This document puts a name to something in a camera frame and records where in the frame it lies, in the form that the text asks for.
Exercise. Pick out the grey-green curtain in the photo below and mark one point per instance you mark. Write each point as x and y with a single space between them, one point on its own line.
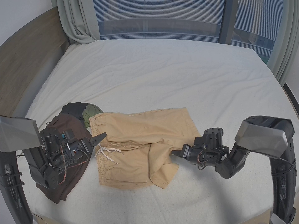
288 31
74 13

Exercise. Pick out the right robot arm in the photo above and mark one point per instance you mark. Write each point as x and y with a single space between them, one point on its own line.
261 134

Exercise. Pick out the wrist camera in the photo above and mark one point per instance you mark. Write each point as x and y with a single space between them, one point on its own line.
199 142
69 135

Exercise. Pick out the brown garment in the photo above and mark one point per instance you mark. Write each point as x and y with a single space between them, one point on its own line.
70 129

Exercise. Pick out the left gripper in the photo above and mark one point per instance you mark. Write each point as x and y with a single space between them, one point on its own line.
81 148

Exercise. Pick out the tan shorts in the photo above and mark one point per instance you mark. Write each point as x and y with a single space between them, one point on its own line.
130 134

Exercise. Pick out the green garment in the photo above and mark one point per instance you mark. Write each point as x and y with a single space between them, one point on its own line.
91 112

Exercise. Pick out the bed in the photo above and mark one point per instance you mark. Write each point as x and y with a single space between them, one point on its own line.
175 83

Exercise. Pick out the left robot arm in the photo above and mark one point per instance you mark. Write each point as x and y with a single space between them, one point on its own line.
18 134

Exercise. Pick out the window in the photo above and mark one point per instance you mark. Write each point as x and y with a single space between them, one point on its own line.
163 8

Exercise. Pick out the dark grey garment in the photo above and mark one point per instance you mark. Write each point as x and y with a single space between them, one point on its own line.
72 108

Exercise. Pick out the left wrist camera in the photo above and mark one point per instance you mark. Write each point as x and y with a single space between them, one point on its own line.
69 135

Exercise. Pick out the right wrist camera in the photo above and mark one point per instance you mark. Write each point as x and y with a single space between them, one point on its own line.
199 142

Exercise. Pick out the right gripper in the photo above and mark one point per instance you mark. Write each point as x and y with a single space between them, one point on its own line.
192 155

